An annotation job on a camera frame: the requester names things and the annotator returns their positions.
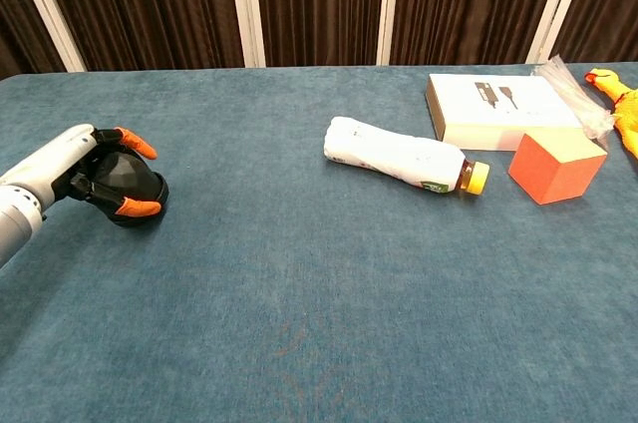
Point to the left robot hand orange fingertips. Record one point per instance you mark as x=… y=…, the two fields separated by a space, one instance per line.
x=55 y=158

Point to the black faceted dice cup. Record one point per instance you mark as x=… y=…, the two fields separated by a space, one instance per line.
x=124 y=173

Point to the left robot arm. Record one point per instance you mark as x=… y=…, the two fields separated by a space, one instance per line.
x=17 y=223

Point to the dark brown curtain panel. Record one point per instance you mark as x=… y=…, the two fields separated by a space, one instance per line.
x=20 y=9
x=608 y=4
x=149 y=4
x=473 y=4
x=319 y=4

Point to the blue table cloth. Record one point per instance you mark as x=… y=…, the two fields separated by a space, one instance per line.
x=299 y=268

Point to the white-wrapped bottle yellow cap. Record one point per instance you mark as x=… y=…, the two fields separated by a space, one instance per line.
x=394 y=153

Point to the white flat cardboard box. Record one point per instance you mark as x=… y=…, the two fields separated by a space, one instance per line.
x=498 y=119

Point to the orange cube block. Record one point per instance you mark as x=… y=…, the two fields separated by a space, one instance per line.
x=548 y=173

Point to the clear plastic bag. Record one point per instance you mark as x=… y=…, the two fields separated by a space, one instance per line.
x=578 y=99

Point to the yellow rubber chicken toy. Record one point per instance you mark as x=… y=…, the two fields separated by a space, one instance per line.
x=625 y=109

